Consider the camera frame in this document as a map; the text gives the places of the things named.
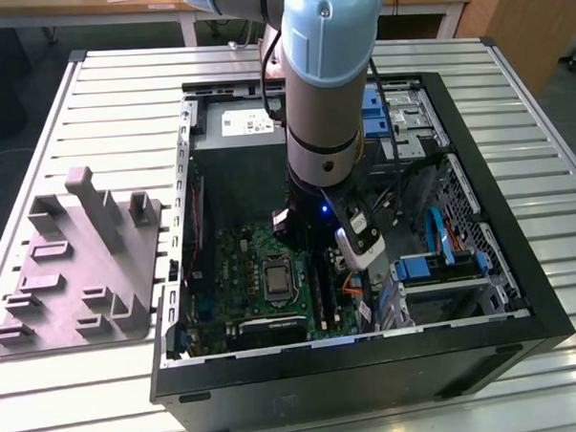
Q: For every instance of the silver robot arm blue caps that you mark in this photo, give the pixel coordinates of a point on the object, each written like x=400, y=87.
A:
x=321, y=104

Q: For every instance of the silver CPU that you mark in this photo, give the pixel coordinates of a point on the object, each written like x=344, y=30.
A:
x=278, y=278

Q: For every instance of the CPU socket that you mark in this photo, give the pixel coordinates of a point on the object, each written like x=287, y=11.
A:
x=263, y=284

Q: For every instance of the grey power supply unit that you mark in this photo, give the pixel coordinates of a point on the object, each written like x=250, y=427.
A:
x=238, y=180

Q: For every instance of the green motherboard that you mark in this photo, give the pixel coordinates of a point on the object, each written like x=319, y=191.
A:
x=233, y=276

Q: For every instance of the black graphics card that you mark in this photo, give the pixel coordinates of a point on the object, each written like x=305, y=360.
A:
x=269, y=329

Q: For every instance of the blue drive bay latch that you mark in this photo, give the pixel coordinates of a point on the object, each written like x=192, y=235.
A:
x=371, y=126

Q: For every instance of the hard disk in blue carrier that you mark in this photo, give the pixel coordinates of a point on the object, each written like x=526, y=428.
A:
x=414, y=270

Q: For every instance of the silver metal drive cage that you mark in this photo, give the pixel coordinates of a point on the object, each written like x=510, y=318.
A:
x=414, y=148

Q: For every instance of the blue port connector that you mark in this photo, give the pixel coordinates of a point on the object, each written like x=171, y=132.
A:
x=182, y=339

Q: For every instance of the black open PC case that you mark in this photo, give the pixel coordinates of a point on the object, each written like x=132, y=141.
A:
x=324, y=391

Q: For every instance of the grey plastic parts rack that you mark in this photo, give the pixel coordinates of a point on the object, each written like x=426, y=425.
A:
x=95, y=282

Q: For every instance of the long wooden desk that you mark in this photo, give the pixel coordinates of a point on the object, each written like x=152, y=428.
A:
x=427, y=2

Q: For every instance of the wooden cabinet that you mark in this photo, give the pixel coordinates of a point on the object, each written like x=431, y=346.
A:
x=523, y=24

